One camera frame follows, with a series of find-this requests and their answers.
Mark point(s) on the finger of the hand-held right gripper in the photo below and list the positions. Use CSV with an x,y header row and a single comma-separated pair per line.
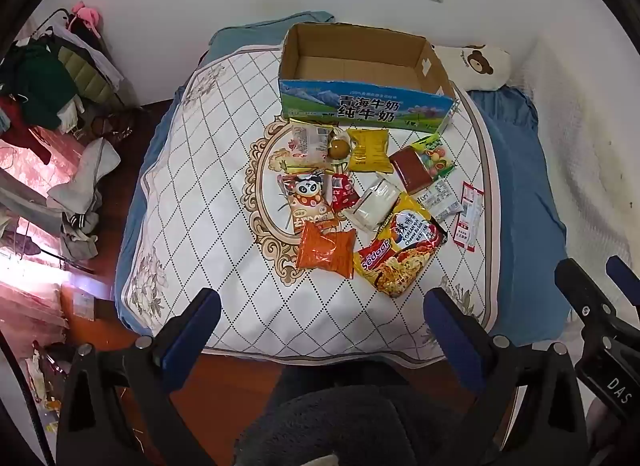
x,y
585,296
627,281

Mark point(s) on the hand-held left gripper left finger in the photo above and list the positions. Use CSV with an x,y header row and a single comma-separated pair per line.
x,y
192,333

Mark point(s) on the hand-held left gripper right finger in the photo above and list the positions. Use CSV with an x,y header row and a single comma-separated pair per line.
x,y
450,336

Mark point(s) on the yellow instant noodle packet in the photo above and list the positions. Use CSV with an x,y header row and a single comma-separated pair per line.
x,y
400,251

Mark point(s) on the orange snack packet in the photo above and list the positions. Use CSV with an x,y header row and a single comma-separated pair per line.
x,y
325,251

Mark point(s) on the silver white snack packet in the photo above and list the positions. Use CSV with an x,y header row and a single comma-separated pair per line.
x,y
372,203

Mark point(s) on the dark red sauce packet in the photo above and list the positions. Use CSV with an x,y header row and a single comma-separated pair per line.
x,y
409,170

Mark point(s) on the panda print snack packet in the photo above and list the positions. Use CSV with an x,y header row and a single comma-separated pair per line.
x,y
306,198

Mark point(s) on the small red snack packet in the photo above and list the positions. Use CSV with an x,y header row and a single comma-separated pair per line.
x,y
344,191

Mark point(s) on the yellow snack packet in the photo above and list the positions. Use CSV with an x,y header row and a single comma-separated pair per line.
x,y
369,150

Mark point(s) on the pale bread packet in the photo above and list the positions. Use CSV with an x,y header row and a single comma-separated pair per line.
x,y
305,143

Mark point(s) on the cardboard box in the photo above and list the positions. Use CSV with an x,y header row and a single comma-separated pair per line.
x,y
360,105

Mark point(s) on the blue bed sheet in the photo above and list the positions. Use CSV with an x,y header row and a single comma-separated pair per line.
x,y
520,196

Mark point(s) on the person's dark fleece pants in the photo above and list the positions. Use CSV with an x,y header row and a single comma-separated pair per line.
x,y
360,416

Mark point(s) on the red white strip sachet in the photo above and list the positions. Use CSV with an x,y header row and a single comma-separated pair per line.
x,y
469,216

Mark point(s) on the white printed quilt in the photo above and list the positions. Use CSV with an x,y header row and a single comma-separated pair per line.
x,y
200,206

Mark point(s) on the small white sachet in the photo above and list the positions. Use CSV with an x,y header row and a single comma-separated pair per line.
x,y
442,201

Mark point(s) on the green candy packet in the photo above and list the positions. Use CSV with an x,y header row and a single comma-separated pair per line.
x,y
436,158

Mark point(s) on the grey white clothes pile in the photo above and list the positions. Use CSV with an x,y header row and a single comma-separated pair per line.
x,y
85,185

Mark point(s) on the brown egg packet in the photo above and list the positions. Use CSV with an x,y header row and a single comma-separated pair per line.
x,y
338,148

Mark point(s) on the bear print pillow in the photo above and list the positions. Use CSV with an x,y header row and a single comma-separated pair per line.
x,y
475,68

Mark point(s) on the olive puffer jacket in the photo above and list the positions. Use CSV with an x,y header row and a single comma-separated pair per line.
x,y
85,70

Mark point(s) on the dark green garment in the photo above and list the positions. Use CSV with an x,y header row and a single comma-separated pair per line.
x,y
40,80

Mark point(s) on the teal blue cloth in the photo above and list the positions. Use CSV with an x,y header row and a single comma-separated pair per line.
x,y
250,35

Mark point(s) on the pink plush toy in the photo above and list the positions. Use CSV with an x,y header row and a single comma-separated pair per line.
x,y
87,15

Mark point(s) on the pile of clothes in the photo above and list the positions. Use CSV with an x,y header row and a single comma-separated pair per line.
x,y
20,35

